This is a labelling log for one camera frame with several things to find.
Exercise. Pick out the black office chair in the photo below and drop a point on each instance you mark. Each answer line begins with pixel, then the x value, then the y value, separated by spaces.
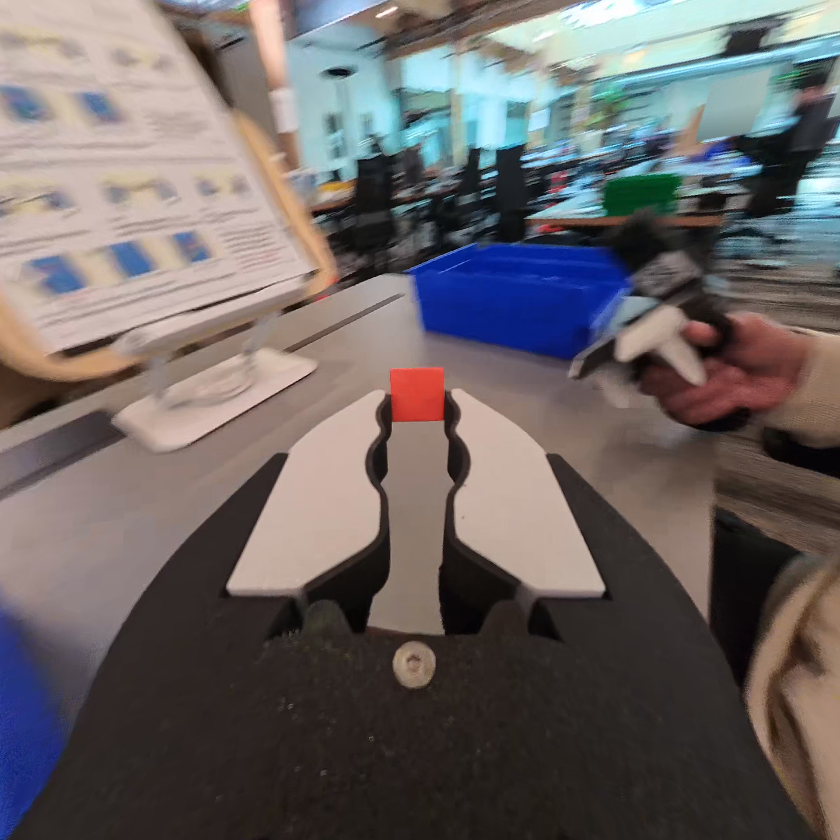
pixel 510 193
pixel 375 197

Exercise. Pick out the blue plastic bin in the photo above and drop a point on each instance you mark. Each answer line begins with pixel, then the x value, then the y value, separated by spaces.
pixel 512 308
pixel 26 722

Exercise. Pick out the person's right hand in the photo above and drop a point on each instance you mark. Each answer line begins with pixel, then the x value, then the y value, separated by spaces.
pixel 741 374

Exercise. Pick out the red wooden cube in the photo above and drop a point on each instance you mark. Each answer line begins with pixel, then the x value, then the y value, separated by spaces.
pixel 417 394

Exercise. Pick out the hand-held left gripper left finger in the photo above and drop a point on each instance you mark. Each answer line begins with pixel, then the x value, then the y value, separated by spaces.
pixel 308 518

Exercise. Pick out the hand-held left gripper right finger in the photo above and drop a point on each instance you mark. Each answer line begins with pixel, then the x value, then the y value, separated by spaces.
pixel 525 518

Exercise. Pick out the printed instruction sheet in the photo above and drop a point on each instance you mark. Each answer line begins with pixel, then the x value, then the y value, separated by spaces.
pixel 131 184

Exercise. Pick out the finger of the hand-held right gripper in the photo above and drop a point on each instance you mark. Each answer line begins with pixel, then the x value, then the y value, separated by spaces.
pixel 656 334
pixel 590 361

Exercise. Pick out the green plastic crate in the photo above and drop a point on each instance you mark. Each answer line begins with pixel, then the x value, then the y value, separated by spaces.
pixel 640 195

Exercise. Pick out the person's right forearm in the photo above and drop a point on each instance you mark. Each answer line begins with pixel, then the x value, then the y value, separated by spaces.
pixel 817 387

